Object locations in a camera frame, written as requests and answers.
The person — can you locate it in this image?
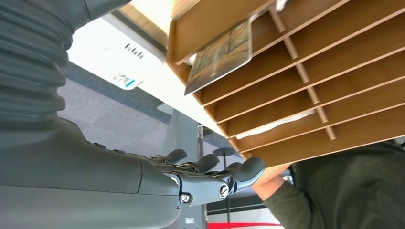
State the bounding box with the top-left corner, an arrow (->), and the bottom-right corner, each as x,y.
253,140 -> 405,229

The black stanchion with pole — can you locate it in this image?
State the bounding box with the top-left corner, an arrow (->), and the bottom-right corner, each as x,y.
213,146 -> 236,229

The wooden card organizer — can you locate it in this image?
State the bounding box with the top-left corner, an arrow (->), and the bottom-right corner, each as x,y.
167,0 -> 405,168

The red barrier belt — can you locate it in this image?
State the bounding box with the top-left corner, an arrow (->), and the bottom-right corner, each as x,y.
207,222 -> 282,229

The grey card reader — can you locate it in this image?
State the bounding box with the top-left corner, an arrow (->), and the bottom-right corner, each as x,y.
67,17 -> 168,91

